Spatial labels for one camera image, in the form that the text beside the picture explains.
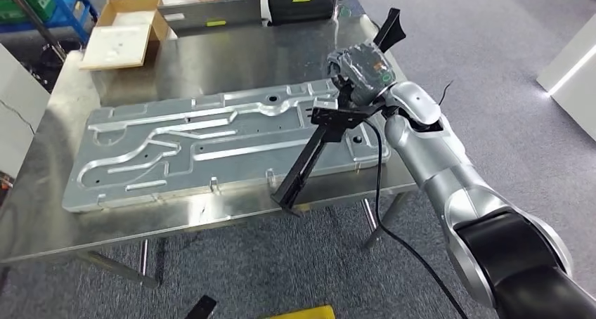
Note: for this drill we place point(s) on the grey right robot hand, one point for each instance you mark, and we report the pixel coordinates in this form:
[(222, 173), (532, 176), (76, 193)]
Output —
[(363, 75)]

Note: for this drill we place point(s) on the long black plastic panel part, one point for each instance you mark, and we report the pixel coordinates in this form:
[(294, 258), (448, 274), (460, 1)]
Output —
[(302, 168)]

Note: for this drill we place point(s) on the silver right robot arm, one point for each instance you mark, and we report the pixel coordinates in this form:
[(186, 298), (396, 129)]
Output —
[(447, 168)]

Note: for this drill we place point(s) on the stainless steel workbench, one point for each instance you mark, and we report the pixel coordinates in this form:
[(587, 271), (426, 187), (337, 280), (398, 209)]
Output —
[(209, 61)]

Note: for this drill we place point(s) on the black case with yellow label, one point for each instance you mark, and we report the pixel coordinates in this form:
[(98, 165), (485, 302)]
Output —
[(298, 9)]

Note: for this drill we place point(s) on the stamped grey metal panel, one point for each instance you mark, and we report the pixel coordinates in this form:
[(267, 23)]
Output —
[(233, 140)]

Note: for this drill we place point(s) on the dark grey laptop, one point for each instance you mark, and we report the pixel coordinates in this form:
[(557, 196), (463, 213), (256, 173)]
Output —
[(209, 16)]

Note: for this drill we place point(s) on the white foam sheet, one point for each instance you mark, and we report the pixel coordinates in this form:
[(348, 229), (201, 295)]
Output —
[(121, 42)]

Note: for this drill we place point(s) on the open cardboard box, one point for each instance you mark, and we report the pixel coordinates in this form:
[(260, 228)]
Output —
[(105, 16)]

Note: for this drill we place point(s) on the blue storage rack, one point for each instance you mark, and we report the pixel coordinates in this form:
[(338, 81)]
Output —
[(60, 19)]

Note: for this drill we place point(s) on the white board panel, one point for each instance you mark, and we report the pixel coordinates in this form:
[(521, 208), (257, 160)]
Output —
[(18, 112)]

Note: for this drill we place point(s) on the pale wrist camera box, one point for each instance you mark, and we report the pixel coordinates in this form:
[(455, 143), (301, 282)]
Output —
[(326, 103)]

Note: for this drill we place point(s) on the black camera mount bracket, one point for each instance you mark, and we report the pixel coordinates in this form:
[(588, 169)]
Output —
[(340, 116)]

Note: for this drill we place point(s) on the chrome stanchion post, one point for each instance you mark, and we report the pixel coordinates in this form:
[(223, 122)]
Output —
[(335, 0)]

